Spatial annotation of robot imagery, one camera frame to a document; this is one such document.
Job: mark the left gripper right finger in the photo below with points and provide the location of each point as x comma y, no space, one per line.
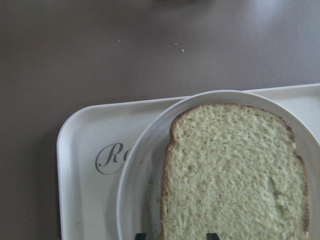
212,236

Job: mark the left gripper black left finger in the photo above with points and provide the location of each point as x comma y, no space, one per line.
140,236

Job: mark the white plate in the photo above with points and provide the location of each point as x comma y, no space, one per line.
138,198

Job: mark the bread slice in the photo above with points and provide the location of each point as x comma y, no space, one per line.
233,170

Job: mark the cream rabbit tray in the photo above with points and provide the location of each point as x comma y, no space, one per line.
94,144

